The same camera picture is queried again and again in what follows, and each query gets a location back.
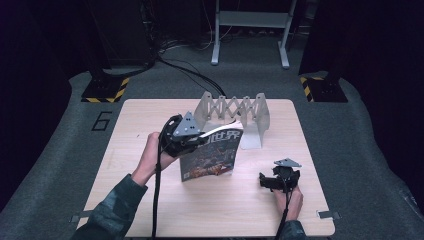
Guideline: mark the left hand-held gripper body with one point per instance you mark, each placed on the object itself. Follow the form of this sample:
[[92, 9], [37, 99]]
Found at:
[[178, 141]]

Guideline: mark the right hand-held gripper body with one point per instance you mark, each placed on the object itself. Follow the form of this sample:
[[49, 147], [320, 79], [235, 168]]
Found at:
[[286, 176]]

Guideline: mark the dark illustrated magazine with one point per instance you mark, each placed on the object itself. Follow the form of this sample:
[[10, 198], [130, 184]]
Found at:
[[210, 156]]

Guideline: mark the grey expandable metal book rack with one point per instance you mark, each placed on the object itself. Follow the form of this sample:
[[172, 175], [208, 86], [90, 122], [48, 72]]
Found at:
[[253, 113]]

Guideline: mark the person's right hand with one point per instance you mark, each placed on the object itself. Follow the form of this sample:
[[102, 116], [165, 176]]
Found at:
[[293, 203]]

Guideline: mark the person's left hand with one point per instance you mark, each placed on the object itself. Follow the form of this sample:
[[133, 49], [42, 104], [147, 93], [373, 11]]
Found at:
[[150, 160]]

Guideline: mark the grey tape strip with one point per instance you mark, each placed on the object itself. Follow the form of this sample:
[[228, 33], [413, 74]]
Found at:
[[328, 215], [78, 217]]

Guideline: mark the black hazard-striped stand base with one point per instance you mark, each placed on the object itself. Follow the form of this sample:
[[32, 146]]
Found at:
[[328, 90], [105, 90]]

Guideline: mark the black cabinet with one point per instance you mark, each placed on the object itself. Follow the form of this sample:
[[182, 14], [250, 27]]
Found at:
[[123, 30]]

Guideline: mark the white metal stand frame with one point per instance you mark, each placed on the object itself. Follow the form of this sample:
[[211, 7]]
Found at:
[[250, 19]]

